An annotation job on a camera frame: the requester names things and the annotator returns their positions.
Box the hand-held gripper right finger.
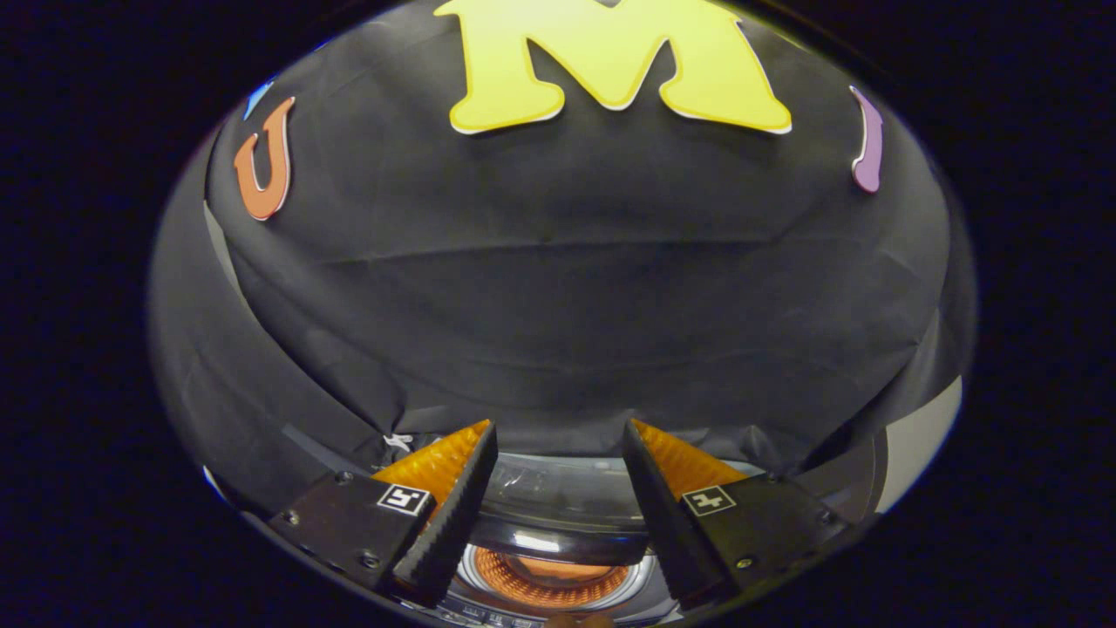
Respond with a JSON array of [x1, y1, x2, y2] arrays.
[[620, 418, 852, 612]]

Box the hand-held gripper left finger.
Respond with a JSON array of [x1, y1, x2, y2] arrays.
[[267, 419, 500, 610]]

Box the transparent washing machine lid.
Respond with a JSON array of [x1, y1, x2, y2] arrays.
[[453, 450, 777, 628]]

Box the yellow-orange polo shirt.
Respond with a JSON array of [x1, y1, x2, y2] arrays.
[[513, 555, 613, 584]]

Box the dark grey washing machine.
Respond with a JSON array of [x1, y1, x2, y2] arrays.
[[427, 427, 892, 628]]

